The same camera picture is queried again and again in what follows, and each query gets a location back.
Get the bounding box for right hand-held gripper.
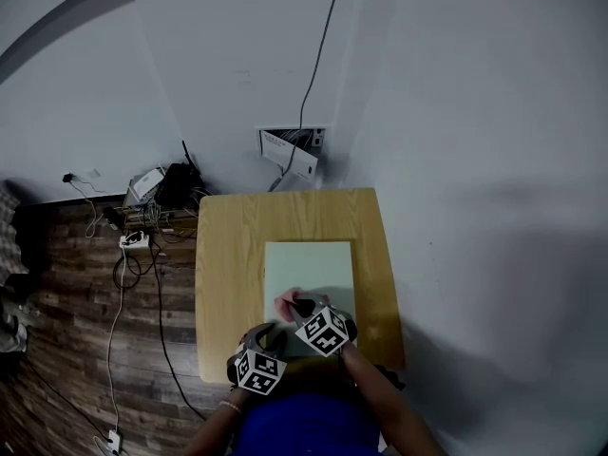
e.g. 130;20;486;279
287;294;359;359

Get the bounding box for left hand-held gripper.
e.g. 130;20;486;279
225;320;289;397

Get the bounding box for pink cloth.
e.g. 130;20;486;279
274;287;330;323

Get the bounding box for light green board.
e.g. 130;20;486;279
262;239;357;358

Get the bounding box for person's right forearm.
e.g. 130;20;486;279
339;342;447;456

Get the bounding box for person's left forearm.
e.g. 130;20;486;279
182;387;248;456

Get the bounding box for person's blue shirt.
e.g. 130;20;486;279
232;391;381;456

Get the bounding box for wooden crate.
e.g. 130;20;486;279
122;199;199;237

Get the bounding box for white network box cover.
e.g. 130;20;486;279
259;130;319;180

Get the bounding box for white power strip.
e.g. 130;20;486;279
118;230;152;250

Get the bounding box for black router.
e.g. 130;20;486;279
154;140;203;208

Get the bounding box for white router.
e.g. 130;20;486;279
127;167;166;199

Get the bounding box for long black floor cable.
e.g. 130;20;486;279
149;239;208;422

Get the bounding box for long white floor cable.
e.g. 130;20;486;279
104;247;127;434

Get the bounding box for coiled black cable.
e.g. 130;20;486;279
112;252;143;290

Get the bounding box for grey wall cable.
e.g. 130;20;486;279
268;0;346;192

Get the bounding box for thin wall plug cable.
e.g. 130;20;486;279
70;180;110;239

